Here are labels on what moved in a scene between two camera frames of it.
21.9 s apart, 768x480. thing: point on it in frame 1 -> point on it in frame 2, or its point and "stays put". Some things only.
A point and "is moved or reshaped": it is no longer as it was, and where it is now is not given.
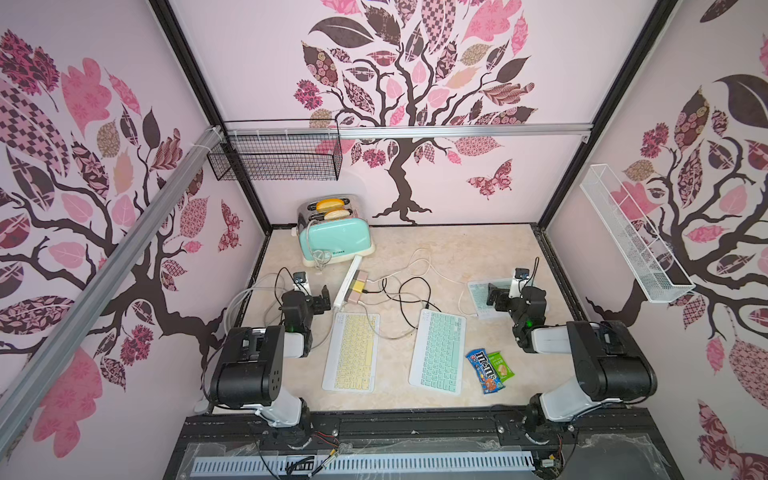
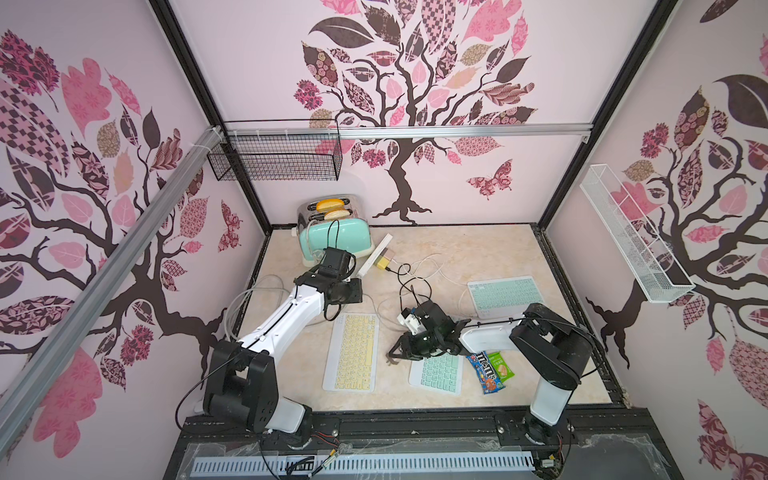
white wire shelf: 659,273 stays put
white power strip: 347,282 is moved or reshaped
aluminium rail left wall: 15,393 stays put
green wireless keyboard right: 479,294 stays put
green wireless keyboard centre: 438,353 stays put
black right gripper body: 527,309 -> 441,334
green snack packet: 501,365 stays put
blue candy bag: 485,371 stays put
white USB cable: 378,333 -> 417,271
